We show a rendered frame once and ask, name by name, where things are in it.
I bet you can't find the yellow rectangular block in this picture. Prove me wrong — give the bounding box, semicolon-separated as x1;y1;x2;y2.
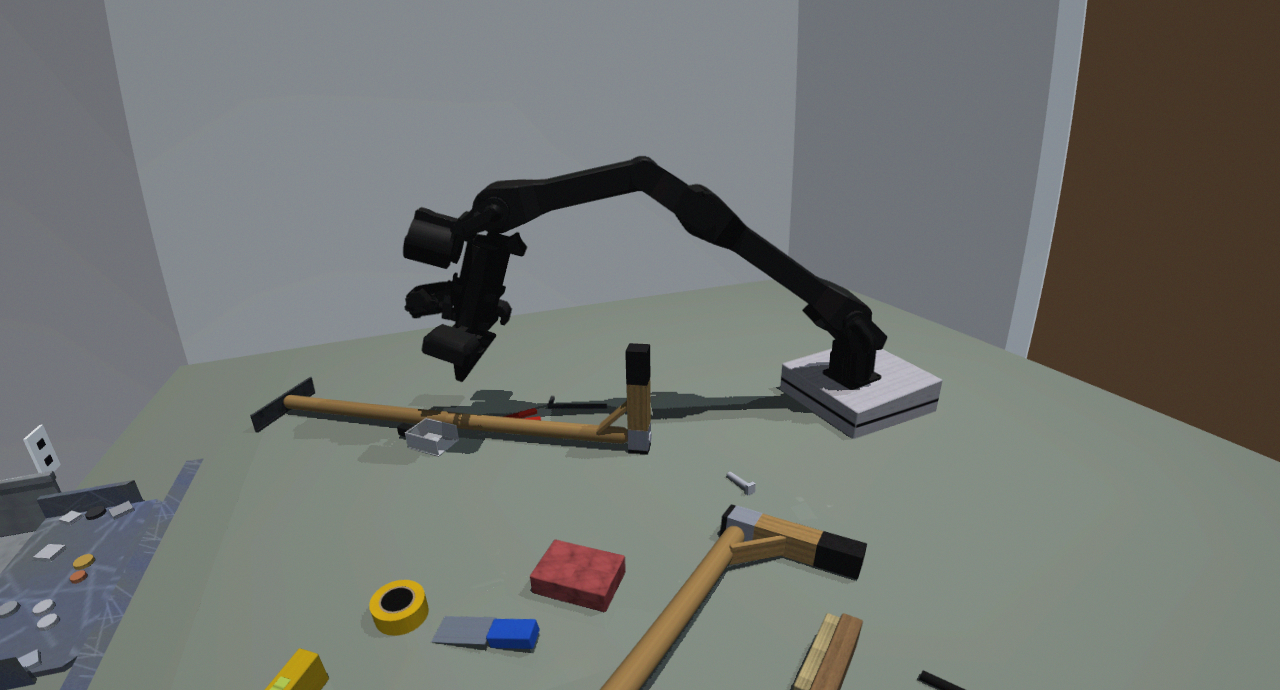
265;649;329;690

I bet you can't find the grey metal bolt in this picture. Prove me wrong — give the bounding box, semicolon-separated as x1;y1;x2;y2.
727;472;756;495

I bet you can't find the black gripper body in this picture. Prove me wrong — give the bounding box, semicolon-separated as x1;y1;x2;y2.
421;274;512;367

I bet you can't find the dark grey l-shaped bar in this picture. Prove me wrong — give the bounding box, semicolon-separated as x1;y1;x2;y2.
548;396;607;408

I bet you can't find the red rectangular block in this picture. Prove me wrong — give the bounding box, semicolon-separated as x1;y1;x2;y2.
530;539;626;612

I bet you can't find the yellow ring with dark hole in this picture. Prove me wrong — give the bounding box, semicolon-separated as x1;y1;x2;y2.
369;580;429;636

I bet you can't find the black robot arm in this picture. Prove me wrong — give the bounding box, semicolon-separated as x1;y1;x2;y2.
403;156;887;390

